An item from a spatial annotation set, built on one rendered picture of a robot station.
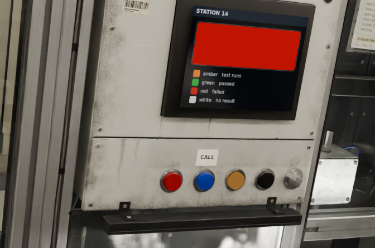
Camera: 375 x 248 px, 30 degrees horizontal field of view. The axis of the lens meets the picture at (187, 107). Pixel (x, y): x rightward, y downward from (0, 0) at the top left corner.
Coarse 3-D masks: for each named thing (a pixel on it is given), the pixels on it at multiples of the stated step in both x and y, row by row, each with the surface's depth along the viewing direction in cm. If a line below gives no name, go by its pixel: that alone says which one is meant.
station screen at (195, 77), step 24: (192, 24) 106; (216, 24) 108; (240, 24) 110; (264, 24) 112; (288, 24) 114; (192, 48) 107; (192, 72) 108; (216, 72) 110; (240, 72) 112; (264, 72) 114; (288, 72) 116; (192, 96) 110; (216, 96) 111; (240, 96) 113; (264, 96) 115; (288, 96) 117
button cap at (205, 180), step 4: (200, 176) 116; (204, 176) 116; (208, 176) 116; (212, 176) 117; (200, 180) 116; (204, 180) 116; (208, 180) 116; (212, 180) 117; (200, 184) 116; (204, 184) 116; (208, 184) 117; (212, 184) 117; (200, 188) 116; (204, 188) 117; (208, 188) 117
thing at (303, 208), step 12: (336, 36) 122; (336, 48) 123; (324, 96) 125; (324, 108) 125; (312, 156) 127; (312, 168) 128; (312, 180) 129; (288, 228) 129; (300, 228) 130; (288, 240) 130; (300, 240) 131
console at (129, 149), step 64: (128, 0) 103; (192, 0) 106; (256, 0) 111; (320, 0) 118; (128, 64) 106; (320, 64) 121; (128, 128) 109; (192, 128) 114; (256, 128) 119; (128, 192) 112; (192, 192) 117; (256, 192) 123
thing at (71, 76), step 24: (72, 0) 101; (72, 24) 102; (72, 48) 103; (72, 72) 104; (72, 96) 105; (72, 120) 106; (72, 144) 107; (48, 168) 106; (72, 168) 108; (48, 192) 107; (72, 192) 109; (48, 216) 108; (48, 240) 109
